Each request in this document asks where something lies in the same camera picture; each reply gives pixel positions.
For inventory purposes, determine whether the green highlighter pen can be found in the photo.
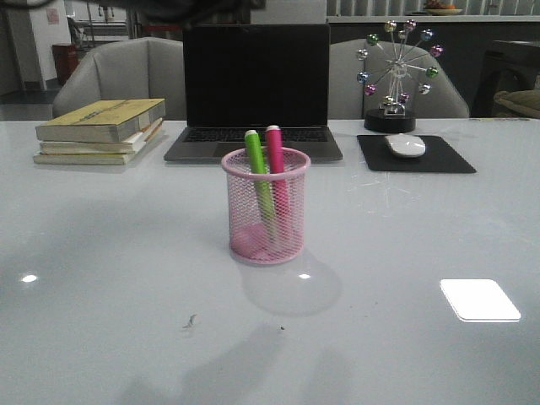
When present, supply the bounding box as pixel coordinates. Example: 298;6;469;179
244;130;276;242

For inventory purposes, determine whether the pink highlighter pen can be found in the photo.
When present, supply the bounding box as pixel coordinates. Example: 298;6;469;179
265;125;290;219

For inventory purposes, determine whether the pink mesh pen holder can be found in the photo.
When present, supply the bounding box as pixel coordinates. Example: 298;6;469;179
221;148;311;265

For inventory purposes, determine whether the grey open laptop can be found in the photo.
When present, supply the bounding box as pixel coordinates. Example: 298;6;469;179
164;24;343;164

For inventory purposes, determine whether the white computer mouse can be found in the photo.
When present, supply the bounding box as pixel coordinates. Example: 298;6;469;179
384;133;426;158

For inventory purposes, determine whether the right grey armchair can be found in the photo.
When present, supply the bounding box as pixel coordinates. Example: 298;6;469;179
328;39;469;119

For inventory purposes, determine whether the grey armchair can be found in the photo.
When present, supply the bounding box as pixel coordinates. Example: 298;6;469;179
52;37;186;121
328;39;469;119

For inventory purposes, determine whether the black mouse pad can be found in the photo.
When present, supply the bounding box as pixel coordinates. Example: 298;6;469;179
357;135;476;174

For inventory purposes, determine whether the top yellow book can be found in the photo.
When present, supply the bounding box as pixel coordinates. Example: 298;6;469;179
35;99;165;143

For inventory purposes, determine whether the left grey armchair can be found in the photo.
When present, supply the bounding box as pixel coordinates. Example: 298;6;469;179
52;37;186;121

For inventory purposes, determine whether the ferris wheel desk toy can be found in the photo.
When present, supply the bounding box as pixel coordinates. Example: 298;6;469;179
356;19;440;134

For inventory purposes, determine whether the middle cream book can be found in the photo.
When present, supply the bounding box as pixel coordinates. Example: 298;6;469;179
40;118;163;154

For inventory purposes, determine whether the cream book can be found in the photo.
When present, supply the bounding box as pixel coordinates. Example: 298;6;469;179
40;118;163;154
33;147;141;165

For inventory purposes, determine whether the bottom cream book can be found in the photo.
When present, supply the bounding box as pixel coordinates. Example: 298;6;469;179
33;147;141;165

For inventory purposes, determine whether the red trash bin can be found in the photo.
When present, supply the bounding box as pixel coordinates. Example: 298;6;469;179
51;43;78;85

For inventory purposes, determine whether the fruit bowl on counter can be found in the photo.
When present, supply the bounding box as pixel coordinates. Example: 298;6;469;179
424;0;462;16

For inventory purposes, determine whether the olive cushion at right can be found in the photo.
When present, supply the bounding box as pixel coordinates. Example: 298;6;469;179
494;89;539;119

